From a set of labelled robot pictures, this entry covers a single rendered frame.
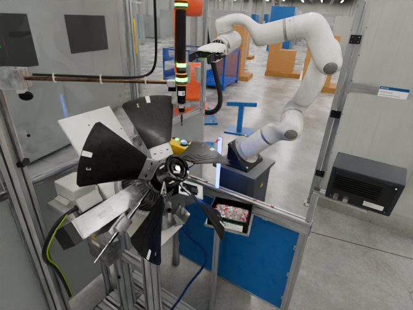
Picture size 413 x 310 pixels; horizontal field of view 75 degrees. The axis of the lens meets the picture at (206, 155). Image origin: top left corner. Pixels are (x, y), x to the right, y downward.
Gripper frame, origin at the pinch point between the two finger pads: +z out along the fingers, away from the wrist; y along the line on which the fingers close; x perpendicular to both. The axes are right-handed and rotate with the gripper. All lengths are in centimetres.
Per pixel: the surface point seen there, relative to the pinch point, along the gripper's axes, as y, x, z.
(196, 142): 6.4, -43.8, -2.2
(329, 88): 20, -280, -689
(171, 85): 2.8, -5.8, 16.6
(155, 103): 16.6, -17.7, 12.6
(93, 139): 13, -15, 48
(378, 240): -110, -184, -113
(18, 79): 47, 1, 47
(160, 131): 9.5, -25.8, 20.1
